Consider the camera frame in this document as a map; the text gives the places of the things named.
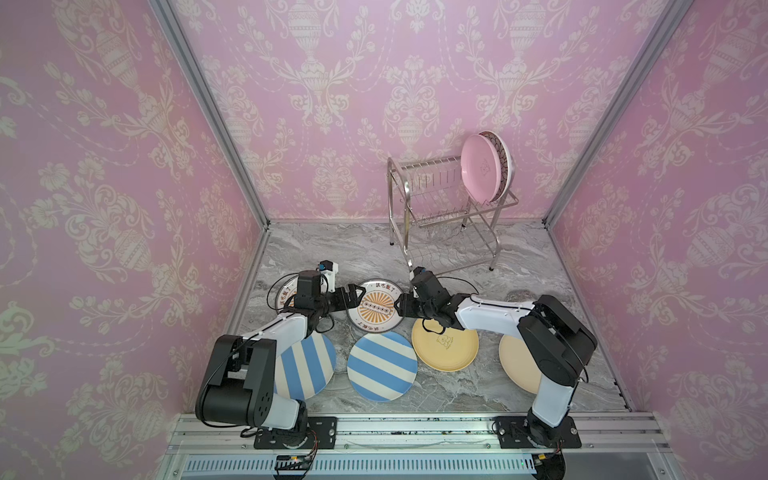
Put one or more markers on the pink plate with bear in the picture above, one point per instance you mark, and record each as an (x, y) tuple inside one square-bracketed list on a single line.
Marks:
[(480, 168)]

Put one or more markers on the yellow plate with bear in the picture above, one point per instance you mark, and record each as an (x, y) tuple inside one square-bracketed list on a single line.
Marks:
[(451, 350)]

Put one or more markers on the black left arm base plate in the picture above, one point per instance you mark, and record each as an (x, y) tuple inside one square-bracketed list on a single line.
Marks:
[(320, 433)]

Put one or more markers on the red rimmed white plate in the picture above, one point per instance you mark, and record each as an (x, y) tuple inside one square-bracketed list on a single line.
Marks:
[(287, 291)]

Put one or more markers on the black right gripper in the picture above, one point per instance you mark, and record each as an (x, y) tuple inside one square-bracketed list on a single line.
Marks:
[(409, 304)]

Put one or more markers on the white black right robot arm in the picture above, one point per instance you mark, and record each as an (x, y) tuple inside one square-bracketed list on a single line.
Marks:
[(560, 344)]

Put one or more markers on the aluminium corner post right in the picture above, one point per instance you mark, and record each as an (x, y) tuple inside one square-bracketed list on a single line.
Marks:
[(660, 34)]

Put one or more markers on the blue striped plate centre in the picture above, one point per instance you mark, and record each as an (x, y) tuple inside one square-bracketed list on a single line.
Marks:
[(382, 367)]

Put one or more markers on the orange sunburst patterned plate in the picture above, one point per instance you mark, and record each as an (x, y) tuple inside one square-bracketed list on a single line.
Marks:
[(376, 312)]

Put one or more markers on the aluminium corner post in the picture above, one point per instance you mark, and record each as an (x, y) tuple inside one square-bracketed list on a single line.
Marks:
[(660, 34), (194, 74)]

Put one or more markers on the blue striped plate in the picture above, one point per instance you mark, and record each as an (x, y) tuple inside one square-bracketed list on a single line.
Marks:
[(382, 367), (305, 369)]

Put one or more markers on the aluminium corner post left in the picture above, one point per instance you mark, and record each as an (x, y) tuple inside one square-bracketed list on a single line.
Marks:
[(194, 74)]

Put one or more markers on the white floral plate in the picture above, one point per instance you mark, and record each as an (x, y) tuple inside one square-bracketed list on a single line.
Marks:
[(506, 163)]

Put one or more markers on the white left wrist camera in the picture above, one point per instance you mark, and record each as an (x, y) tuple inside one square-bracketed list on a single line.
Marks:
[(329, 271)]

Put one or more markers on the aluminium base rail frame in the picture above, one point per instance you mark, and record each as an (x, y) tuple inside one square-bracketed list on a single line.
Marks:
[(426, 446)]

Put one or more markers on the blue striped plate left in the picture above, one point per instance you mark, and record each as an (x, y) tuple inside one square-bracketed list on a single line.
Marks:
[(305, 369)]

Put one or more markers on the silver metal dish rack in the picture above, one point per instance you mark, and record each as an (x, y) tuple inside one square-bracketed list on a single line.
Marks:
[(434, 221)]

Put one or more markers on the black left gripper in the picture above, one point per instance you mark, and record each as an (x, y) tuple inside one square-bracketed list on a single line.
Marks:
[(353, 302)]

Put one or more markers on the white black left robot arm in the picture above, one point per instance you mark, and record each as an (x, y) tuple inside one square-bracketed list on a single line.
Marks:
[(238, 384)]

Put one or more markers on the beige plain plate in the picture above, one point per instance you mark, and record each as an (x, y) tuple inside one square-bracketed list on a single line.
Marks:
[(518, 364)]

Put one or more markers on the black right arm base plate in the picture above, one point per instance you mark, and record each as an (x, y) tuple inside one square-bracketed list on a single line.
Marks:
[(522, 432)]

